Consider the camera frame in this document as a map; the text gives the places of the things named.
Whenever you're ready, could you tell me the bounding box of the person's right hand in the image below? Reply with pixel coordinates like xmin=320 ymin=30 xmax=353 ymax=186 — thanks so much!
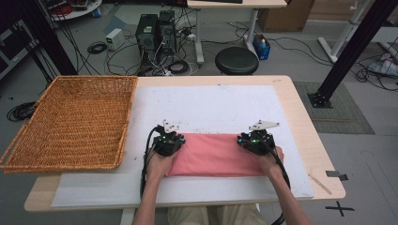
xmin=256 ymin=146 xmax=285 ymax=183

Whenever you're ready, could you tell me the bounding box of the wicker basket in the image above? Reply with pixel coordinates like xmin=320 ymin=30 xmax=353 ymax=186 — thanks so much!
xmin=0 ymin=75 xmax=139 ymax=174

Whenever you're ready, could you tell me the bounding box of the black equipment rack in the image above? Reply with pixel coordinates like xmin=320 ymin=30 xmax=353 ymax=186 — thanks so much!
xmin=0 ymin=18 xmax=57 ymax=83

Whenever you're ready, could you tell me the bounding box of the grey floor mat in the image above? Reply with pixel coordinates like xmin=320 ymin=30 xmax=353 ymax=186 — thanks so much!
xmin=293 ymin=81 xmax=375 ymax=135

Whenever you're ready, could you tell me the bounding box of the black metal post with foot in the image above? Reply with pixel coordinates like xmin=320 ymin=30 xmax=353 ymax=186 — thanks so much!
xmin=307 ymin=0 xmax=398 ymax=110

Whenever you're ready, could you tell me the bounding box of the right hand-held gripper black cable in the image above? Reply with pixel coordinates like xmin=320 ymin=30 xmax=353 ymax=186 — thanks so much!
xmin=259 ymin=140 xmax=292 ymax=225

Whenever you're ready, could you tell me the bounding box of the white desk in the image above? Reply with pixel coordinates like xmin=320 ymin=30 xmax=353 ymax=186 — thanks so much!
xmin=186 ymin=0 xmax=288 ymax=65

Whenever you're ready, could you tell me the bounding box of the round white table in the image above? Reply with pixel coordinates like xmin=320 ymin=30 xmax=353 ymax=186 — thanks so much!
xmin=40 ymin=0 xmax=103 ymax=23

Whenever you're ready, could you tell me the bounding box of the thick coiled black cable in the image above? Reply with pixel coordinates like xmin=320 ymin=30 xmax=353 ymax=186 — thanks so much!
xmin=167 ymin=59 xmax=191 ymax=75

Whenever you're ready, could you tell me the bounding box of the small black computer tower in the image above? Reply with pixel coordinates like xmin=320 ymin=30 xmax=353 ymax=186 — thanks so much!
xmin=158 ymin=9 xmax=177 ymax=55

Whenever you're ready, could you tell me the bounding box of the black tape piece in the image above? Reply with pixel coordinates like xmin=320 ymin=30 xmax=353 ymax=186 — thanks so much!
xmin=325 ymin=170 xmax=349 ymax=182

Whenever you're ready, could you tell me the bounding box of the white table leg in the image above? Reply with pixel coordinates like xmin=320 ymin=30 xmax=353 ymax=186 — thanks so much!
xmin=120 ymin=207 xmax=136 ymax=225

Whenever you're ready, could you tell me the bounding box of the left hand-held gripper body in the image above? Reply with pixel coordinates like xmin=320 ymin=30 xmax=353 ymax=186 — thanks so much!
xmin=152 ymin=119 xmax=187 ymax=158

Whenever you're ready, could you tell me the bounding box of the blue box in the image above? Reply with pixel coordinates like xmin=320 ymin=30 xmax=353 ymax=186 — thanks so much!
xmin=252 ymin=34 xmax=272 ymax=61

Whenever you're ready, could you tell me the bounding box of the thin wooden stick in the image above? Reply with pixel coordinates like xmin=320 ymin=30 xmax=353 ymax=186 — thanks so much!
xmin=308 ymin=172 xmax=332 ymax=196

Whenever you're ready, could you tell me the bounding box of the white paper table cover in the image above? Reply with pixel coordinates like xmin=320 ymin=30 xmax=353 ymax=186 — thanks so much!
xmin=51 ymin=84 xmax=314 ymax=209

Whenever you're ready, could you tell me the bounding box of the white metal stand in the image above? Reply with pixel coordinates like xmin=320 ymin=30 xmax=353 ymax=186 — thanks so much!
xmin=317 ymin=0 xmax=370 ymax=64

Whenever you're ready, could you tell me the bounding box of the hand-held gripper black cable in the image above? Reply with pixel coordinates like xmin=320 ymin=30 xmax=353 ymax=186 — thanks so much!
xmin=259 ymin=140 xmax=292 ymax=225
xmin=140 ymin=125 xmax=163 ymax=198

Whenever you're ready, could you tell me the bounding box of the large coiled black cable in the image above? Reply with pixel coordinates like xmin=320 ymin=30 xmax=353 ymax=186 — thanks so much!
xmin=6 ymin=100 xmax=39 ymax=123

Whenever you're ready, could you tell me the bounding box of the large black computer tower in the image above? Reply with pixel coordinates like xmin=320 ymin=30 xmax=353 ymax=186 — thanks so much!
xmin=135 ymin=13 xmax=159 ymax=67

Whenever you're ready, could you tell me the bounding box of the small coiled black cable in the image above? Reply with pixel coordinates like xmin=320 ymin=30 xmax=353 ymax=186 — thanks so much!
xmin=86 ymin=41 xmax=108 ymax=55

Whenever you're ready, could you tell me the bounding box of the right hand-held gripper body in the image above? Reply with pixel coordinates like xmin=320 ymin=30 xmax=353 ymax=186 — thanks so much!
xmin=245 ymin=120 xmax=281 ymax=157

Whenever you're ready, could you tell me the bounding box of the cardboard box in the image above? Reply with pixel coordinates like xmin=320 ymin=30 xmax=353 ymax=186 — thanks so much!
xmin=256 ymin=0 xmax=316 ymax=34

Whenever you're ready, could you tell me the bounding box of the white power supply box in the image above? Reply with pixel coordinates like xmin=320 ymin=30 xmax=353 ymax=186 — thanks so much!
xmin=105 ymin=27 xmax=126 ymax=52

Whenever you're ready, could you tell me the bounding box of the pink tank top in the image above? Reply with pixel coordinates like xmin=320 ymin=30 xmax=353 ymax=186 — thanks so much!
xmin=165 ymin=132 xmax=267 ymax=178

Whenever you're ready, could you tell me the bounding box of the black round stool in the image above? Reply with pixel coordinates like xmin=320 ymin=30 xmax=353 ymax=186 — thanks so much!
xmin=214 ymin=46 xmax=260 ymax=76

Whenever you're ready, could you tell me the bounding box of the person's left hand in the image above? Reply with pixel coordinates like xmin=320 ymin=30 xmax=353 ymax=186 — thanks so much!
xmin=145 ymin=149 xmax=176 ymax=186

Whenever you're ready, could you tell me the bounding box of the crumpled plastic bag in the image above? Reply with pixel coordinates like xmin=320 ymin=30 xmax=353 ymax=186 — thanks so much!
xmin=367 ymin=52 xmax=398 ymax=78

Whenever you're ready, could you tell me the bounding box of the left hand-held gripper black cable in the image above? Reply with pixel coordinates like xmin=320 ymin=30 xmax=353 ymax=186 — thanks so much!
xmin=140 ymin=125 xmax=163 ymax=198

